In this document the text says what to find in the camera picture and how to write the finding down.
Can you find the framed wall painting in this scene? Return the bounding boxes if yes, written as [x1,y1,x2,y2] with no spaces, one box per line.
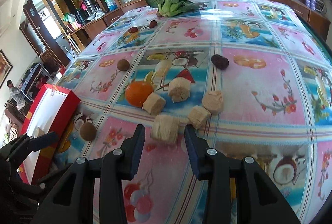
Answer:
[0,50,12,86]

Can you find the green bok choy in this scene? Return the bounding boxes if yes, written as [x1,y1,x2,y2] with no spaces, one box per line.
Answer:
[145,0,199,18]

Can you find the orange tangerine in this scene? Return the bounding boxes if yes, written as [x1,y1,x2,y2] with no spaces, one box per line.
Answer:
[125,81,154,108]

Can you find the fruit pattern tablecloth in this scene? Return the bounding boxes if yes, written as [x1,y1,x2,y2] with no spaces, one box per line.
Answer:
[54,0,331,223]

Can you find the brown longan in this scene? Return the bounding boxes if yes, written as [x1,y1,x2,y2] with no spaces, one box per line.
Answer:
[80,122,96,141]
[116,59,130,71]

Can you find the wooden low cabinet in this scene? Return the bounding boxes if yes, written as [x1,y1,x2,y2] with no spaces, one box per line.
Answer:
[67,0,332,51]

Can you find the black thermos jug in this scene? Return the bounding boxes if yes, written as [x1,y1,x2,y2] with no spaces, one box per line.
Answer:
[82,0,99,16]

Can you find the red jujube near cabbage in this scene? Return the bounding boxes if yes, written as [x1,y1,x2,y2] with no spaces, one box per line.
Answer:
[149,20,157,28]

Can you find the red white shallow box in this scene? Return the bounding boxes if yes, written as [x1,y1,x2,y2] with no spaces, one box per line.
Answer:
[21,83,81,184]

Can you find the dark side table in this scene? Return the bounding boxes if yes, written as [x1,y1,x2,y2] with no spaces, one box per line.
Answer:
[20,63,53,101]

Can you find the seated person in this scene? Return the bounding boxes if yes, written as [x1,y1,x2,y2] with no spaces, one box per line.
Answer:
[7,80,26,110]

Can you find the dark red jujube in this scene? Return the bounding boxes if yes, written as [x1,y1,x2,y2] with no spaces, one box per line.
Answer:
[210,54,229,70]

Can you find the red jujube far left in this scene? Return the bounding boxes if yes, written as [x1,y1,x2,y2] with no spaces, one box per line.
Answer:
[128,27,138,34]

